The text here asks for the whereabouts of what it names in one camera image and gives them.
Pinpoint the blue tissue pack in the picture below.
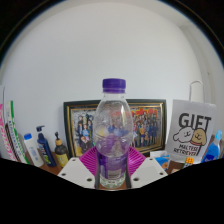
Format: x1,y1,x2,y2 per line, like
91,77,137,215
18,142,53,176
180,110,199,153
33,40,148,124
149,150,171,172

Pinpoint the blue detergent bottle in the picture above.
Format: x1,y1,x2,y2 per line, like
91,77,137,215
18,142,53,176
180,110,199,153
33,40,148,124
200,129,224,164

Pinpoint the white printed paper gift bag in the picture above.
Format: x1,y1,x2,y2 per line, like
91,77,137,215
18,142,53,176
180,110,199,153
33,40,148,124
165,79,218,157

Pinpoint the small colourful puzzle cube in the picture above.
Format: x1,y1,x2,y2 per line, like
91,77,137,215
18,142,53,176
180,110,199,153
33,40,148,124
184,156,195,168

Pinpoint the clear purple-capped water bottle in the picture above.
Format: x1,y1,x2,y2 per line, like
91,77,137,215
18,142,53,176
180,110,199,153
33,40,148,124
92,78,134,190

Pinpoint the framed group photo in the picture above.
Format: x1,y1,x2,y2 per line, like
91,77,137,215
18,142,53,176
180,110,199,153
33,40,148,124
63,98,168,158

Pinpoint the white blue-capped lotion bottle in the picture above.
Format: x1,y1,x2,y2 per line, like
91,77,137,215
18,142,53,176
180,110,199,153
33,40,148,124
23,133,45,168

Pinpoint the amber yellow-labelled pump bottle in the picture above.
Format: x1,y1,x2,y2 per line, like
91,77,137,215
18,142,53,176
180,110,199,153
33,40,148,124
54,131,70,168

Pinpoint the dark blue pump bottle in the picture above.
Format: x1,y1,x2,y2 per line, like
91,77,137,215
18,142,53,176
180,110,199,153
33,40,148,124
35,125,58,168

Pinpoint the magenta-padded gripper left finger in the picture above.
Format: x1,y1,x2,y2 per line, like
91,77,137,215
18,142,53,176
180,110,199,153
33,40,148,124
57,145,100,190

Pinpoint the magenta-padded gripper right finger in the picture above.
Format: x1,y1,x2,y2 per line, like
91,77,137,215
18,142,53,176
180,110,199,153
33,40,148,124
125,146,168,190

